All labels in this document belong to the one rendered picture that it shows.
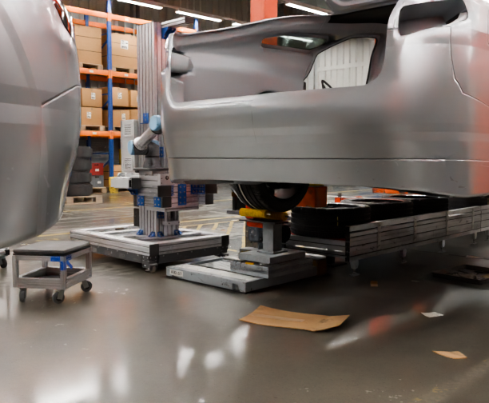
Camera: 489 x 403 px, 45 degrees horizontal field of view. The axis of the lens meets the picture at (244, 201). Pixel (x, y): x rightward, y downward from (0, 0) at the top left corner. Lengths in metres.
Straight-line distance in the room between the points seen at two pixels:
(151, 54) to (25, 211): 4.01
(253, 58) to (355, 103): 1.73
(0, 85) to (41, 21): 0.19
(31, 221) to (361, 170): 1.66
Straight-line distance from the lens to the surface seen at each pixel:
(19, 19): 1.24
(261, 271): 4.08
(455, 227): 6.17
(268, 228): 4.26
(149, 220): 5.19
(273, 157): 2.87
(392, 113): 2.51
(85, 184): 11.82
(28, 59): 1.24
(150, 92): 5.15
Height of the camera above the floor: 0.92
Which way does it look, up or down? 4 degrees down
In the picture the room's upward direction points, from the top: straight up
